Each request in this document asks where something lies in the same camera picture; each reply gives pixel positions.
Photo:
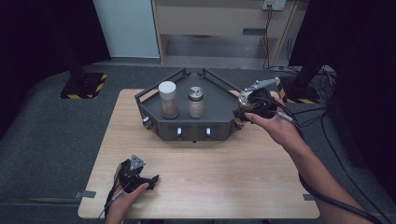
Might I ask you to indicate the dark grey corner rack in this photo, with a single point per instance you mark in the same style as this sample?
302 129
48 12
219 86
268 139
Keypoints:
205 99

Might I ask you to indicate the white wall socket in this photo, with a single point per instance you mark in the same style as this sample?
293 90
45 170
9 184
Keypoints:
274 4

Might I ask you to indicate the white board panel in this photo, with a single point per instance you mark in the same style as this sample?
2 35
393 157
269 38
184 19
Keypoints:
127 28

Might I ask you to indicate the white lid glass jar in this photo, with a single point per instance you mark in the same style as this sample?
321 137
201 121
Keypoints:
168 90

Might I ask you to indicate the silver lid glass jar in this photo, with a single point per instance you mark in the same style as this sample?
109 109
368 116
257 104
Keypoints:
196 105

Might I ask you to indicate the grey metal bracket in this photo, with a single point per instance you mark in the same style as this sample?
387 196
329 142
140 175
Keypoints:
85 194
308 197

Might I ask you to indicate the person's left hand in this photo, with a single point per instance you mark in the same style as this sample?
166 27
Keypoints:
123 202

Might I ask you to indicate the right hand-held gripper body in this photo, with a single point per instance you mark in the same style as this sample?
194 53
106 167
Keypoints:
264 102

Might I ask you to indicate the black stand with striped base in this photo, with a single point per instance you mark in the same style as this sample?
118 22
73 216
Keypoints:
82 87
299 93

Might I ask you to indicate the black curtain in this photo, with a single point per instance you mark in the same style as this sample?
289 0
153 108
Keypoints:
40 46
358 62

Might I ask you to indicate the person's right hand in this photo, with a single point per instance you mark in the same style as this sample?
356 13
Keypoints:
280 130

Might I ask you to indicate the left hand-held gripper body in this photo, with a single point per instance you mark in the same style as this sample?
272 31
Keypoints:
130 177

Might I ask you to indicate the light wooden cabinet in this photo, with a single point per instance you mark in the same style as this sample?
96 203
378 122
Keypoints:
214 18

